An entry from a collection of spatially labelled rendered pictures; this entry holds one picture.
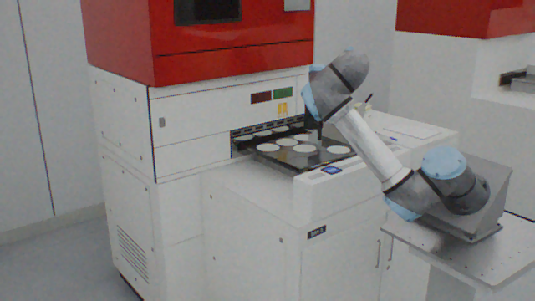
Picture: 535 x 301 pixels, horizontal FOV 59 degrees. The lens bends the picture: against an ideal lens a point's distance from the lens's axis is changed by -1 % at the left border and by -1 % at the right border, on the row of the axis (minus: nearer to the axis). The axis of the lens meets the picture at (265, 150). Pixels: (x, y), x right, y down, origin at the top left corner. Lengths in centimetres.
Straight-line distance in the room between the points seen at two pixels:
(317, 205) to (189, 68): 72
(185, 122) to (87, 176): 165
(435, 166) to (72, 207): 265
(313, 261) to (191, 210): 64
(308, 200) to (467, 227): 51
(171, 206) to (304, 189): 67
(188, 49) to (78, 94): 160
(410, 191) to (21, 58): 246
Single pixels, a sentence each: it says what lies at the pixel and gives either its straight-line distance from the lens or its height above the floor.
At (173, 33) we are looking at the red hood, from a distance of 182.
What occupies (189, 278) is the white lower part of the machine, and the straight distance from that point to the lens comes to 226.
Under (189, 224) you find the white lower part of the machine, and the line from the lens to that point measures 213.
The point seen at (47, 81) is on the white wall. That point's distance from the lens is 328.
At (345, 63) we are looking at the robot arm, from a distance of 147.
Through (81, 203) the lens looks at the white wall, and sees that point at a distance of 356.
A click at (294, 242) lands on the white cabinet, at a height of 76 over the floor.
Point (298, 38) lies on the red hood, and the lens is 218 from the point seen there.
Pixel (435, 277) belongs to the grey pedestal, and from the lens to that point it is 177.
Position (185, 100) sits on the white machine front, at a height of 114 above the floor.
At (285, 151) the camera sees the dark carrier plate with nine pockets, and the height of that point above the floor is 90.
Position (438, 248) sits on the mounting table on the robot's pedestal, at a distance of 158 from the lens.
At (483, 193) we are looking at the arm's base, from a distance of 162.
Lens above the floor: 160
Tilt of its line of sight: 20 degrees down
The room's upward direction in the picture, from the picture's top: straight up
